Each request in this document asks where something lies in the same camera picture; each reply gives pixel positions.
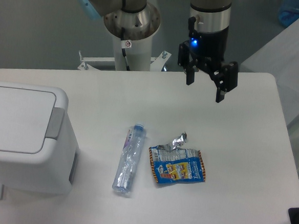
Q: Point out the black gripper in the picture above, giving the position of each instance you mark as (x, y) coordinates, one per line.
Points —
(205, 50)

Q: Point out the white push-lid trash can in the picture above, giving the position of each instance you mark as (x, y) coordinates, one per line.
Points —
(38, 147)

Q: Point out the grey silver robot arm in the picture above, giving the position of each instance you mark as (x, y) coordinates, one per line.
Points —
(212, 15)

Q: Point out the translucent white plastic box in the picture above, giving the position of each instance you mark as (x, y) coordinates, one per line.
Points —
(280, 57)

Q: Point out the blue foil snack wrapper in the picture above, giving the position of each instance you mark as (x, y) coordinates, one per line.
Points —
(171, 163)

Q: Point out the blue water jug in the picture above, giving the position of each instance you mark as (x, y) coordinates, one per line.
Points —
(288, 12)

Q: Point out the empty clear plastic bottle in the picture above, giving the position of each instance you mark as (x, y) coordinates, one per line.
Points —
(129, 159)

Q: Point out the white pedestal base frame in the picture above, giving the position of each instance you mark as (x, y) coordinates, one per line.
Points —
(125, 62)

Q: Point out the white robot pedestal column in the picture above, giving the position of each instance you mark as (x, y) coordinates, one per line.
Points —
(133, 31)

